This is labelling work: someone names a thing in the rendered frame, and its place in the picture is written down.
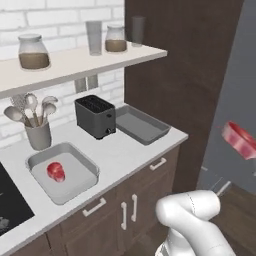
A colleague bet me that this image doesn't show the grey wall socket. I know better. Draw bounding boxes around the grey wall socket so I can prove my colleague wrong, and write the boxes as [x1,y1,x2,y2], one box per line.
[73,73,100,94]

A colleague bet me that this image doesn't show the pale serving spoon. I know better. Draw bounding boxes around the pale serving spoon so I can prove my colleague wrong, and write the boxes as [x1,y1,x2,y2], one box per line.
[39,102,57,126]

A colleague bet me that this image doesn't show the tall dark brown cabinet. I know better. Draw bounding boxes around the tall dark brown cabinet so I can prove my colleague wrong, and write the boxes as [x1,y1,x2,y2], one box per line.
[124,0,246,195]

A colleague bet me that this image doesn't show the dark grey toaster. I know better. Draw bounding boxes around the dark grey toaster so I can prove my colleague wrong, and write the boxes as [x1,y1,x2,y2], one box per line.
[74,94,117,140]

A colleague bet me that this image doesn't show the grey drinking glass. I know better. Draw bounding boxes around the grey drinking glass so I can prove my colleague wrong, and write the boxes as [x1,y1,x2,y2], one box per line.
[130,15,146,48]

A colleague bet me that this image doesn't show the clear drinking glass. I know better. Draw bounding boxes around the clear drinking glass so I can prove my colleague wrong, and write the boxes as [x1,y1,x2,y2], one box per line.
[85,20,103,57]

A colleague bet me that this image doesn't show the grey square tupperware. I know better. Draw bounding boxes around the grey square tupperware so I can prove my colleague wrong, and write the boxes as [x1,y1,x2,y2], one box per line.
[25,141,101,206]

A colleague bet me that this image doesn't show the black hob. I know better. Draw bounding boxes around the black hob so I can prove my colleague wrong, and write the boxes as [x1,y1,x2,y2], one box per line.
[0,162,36,237]

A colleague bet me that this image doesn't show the brown drawer front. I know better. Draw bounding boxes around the brown drawer front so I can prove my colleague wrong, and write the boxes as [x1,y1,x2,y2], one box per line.
[115,145,181,202]
[58,187,118,238]

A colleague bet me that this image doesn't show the pale slotted spoon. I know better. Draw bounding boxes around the pale slotted spoon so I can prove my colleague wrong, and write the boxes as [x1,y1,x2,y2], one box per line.
[24,92,39,127]

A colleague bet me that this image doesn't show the grey utensil pot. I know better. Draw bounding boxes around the grey utensil pot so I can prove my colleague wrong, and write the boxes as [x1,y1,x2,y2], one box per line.
[24,121,53,152]

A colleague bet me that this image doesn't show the small glass jar brown contents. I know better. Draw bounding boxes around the small glass jar brown contents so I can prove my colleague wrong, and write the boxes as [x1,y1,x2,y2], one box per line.
[104,24,128,54]

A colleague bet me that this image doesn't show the white drawer handle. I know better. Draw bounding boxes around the white drawer handle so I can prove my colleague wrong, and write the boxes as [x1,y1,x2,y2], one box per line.
[81,197,108,218]
[148,157,168,172]

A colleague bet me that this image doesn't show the white cupboard door handle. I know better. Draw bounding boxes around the white cupboard door handle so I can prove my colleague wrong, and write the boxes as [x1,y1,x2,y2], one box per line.
[130,193,139,223]
[120,201,128,231]

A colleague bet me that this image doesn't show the pale ladle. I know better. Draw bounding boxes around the pale ladle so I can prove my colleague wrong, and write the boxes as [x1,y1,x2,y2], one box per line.
[40,95,59,114]

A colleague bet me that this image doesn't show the white wall shelf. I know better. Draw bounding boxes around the white wall shelf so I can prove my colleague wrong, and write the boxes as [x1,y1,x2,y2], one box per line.
[0,41,169,100]

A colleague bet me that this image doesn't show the pale spoon with round bowl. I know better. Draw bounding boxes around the pale spoon with round bowl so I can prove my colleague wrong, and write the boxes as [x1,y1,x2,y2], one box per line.
[3,105,32,128]

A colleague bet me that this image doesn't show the grey baking tray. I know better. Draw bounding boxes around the grey baking tray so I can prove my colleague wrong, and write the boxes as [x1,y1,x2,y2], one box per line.
[115,104,172,146]

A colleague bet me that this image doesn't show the large glass jar brown contents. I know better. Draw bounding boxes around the large glass jar brown contents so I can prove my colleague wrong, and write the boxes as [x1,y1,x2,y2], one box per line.
[17,33,52,71]

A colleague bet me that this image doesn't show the brown cupboard door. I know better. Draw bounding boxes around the brown cupboard door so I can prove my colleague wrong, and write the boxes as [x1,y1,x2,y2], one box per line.
[63,199,130,256]
[126,166,180,256]

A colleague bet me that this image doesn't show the red raw steak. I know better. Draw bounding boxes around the red raw steak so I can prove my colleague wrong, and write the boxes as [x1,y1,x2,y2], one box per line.
[46,161,67,183]
[221,120,256,161]

